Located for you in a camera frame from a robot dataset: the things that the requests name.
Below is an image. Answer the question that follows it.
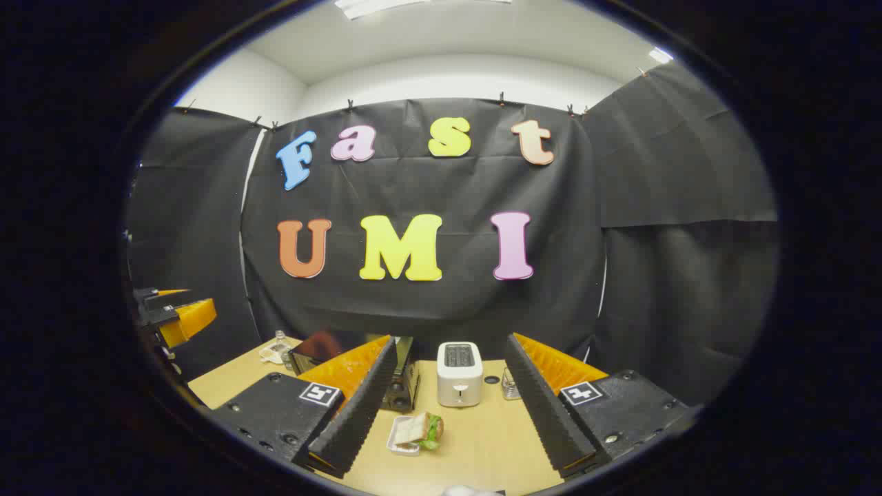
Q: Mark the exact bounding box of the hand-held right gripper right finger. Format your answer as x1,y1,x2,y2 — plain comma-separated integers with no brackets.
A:
505,333,693,479

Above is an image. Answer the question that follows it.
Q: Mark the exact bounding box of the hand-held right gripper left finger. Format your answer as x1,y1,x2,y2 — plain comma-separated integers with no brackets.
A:
210,335,399,479

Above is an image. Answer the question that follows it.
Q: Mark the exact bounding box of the black electric oven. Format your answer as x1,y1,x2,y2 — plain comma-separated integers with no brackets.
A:
288,331,421,414

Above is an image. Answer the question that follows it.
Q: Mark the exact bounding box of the lettuce sandwich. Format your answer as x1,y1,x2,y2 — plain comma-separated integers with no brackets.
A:
394,412,445,452

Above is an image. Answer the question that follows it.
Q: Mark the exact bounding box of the white rectangular tray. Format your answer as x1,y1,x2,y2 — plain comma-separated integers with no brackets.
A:
387,415,422,457

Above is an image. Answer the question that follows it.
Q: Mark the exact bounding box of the white toaster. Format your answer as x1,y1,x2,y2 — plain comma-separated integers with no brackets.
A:
437,342,484,408

